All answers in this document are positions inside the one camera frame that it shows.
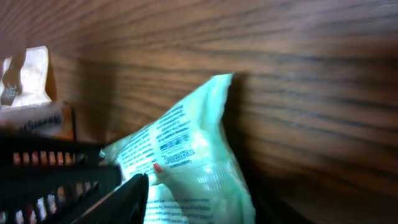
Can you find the brown snack pouch red label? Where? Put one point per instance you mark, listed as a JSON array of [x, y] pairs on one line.
[[24, 78]]

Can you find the light green wipes packet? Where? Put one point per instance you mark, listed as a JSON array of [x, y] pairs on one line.
[[193, 174]]

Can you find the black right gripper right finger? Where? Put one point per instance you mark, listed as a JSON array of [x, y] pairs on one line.
[[271, 210]]

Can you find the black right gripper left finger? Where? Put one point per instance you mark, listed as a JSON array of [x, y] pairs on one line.
[[47, 180]]

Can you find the small orange box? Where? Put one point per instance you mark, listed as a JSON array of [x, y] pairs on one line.
[[54, 120]]

